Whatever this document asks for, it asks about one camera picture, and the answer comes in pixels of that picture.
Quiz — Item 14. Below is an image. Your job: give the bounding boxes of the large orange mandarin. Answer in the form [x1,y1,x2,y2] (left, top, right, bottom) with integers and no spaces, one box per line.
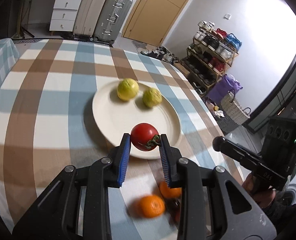
[159,181,182,199]

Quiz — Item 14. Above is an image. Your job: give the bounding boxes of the red tomato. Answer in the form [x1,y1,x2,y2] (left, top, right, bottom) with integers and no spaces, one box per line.
[130,123,160,152]

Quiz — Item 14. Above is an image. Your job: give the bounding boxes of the cream round plate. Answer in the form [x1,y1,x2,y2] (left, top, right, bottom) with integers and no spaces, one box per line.
[92,81,181,147]

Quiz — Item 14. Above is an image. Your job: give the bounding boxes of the grey aluminium suitcase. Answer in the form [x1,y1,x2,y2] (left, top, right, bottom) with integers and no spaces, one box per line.
[93,0,133,45]

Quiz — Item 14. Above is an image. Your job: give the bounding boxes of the purple bag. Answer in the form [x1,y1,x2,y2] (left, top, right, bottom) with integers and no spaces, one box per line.
[206,74,243,105]

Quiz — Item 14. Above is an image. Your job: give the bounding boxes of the white drawer desk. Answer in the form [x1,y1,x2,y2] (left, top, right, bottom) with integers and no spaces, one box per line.
[17,0,85,33]

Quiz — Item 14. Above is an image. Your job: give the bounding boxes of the beige suitcase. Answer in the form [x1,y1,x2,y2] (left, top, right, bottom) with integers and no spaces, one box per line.
[73,0,106,37]

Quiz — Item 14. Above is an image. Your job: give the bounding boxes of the wrinkled yellow passion fruit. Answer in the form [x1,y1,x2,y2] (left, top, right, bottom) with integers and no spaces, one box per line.
[143,88,162,108]

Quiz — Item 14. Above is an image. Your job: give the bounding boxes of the smooth yellow passion fruit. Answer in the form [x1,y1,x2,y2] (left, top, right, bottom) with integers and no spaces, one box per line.
[117,78,139,101]

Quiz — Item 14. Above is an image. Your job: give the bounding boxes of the checkered tablecloth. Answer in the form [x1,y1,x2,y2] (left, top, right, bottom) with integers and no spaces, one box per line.
[0,38,243,230]

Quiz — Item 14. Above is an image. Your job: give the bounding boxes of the dark plum upper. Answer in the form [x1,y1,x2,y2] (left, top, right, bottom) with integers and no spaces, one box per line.
[167,198,181,224]

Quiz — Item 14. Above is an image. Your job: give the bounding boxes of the small orange mandarin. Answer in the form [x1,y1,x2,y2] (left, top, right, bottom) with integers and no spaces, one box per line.
[136,195,165,218]

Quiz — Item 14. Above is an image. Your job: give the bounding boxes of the woven basket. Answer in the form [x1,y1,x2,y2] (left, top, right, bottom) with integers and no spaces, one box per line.
[221,89,252,126]

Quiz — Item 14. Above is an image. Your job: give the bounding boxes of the wooden door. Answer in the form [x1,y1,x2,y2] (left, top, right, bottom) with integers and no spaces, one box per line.
[123,0,188,46]

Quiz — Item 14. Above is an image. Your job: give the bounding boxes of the wooden shoe rack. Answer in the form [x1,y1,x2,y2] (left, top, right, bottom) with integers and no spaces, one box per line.
[182,21,242,95]

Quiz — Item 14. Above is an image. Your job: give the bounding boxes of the person's right hand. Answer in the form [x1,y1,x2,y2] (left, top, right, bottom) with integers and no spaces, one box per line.
[242,173,276,209]

